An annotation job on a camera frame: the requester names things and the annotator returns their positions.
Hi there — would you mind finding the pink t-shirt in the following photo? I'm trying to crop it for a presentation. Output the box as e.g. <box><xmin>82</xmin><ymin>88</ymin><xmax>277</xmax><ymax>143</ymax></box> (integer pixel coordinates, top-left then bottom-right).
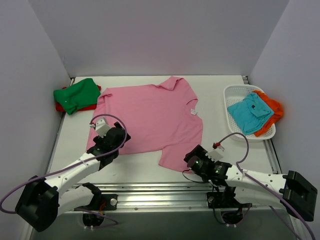
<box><xmin>93</xmin><ymin>76</ymin><xmax>203</xmax><ymax>172</ymax></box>

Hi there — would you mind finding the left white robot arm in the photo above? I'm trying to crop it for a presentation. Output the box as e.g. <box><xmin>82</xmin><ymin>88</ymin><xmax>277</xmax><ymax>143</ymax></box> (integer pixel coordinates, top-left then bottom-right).
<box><xmin>15</xmin><ymin>122</ymin><xmax>131</xmax><ymax>232</ymax></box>

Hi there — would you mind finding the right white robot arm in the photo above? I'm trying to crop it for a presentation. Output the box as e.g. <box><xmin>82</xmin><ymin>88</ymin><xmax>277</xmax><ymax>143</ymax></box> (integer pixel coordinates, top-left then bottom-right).
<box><xmin>184</xmin><ymin>145</ymin><xmax>318</xmax><ymax>222</ymax></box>

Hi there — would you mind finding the green folded t-shirt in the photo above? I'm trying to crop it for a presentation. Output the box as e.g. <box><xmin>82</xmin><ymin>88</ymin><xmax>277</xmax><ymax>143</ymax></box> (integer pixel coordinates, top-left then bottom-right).
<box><xmin>53</xmin><ymin>77</ymin><xmax>102</xmax><ymax>116</ymax></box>

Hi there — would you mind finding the red folded t-shirt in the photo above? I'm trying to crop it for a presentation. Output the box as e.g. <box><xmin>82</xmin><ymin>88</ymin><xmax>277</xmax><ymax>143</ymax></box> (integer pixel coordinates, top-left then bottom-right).
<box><xmin>55</xmin><ymin>85</ymin><xmax>102</xmax><ymax>113</ymax></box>

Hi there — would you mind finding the turquoise t-shirt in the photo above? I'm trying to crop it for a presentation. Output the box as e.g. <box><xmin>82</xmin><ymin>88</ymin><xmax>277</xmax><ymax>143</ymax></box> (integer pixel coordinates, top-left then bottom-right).
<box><xmin>227</xmin><ymin>92</ymin><xmax>274</xmax><ymax>135</ymax></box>

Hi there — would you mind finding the orange t-shirt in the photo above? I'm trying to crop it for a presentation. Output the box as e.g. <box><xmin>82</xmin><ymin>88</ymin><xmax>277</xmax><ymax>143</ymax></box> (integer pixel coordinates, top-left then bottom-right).
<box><xmin>253</xmin><ymin>90</ymin><xmax>284</xmax><ymax>137</ymax></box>

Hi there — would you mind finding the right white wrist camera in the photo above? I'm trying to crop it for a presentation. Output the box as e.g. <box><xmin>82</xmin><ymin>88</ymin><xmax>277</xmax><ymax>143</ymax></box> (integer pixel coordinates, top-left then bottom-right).
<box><xmin>207</xmin><ymin>142</ymin><xmax>225</xmax><ymax>162</ymax></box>

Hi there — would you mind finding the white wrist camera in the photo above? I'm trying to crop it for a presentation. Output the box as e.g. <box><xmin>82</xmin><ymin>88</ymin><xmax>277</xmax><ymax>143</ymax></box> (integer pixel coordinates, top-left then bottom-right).
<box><xmin>207</xmin><ymin>142</ymin><xmax>225</xmax><ymax>162</ymax></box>
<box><xmin>89</xmin><ymin>117</ymin><xmax>111</xmax><ymax>138</ymax></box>

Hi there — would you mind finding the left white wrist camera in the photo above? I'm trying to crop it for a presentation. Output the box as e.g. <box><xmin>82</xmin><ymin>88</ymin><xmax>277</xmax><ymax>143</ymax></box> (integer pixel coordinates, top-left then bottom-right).
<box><xmin>89</xmin><ymin>117</ymin><xmax>111</xmax><ymax>138</ymax></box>

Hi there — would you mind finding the aluminium rail frame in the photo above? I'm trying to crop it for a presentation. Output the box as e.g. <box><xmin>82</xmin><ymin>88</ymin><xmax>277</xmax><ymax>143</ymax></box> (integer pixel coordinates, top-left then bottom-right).
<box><xmin>47</xmin><ymin>75</ymin><xmax>281</xmax><ymax>212</ymax></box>

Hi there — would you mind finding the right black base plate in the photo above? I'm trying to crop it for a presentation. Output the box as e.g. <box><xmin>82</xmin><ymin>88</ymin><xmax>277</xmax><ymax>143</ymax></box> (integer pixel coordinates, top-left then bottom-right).
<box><xmin>206</xmin><ymin>191</ymin><xmax>253</xmax><ymax>209</ymax></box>

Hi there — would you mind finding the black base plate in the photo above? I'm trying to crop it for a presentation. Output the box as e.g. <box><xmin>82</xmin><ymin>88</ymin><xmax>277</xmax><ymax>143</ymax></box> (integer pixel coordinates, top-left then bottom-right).
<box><xmin>75</xmin><ymin>193</ymin><xmax>118</xmax><ymax>212</ymax></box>
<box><xmin>206</xmin><ymin>191</ymin><xmax>253</xmax><ymax>209</ymax></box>

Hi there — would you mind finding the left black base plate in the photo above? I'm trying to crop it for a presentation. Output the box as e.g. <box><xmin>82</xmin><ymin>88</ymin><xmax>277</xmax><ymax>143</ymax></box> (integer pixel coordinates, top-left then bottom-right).
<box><xmin>75</xmin><ymin>193</ymin><xmax>118</xmax><ymax>212</ymax></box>

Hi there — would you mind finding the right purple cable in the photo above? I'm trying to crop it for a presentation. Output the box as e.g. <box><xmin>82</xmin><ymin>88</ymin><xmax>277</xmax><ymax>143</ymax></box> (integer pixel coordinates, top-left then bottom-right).
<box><xmin>212</xmin><ymin>132</ymin><xmax>317</xmax><ymax>240</ymax></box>

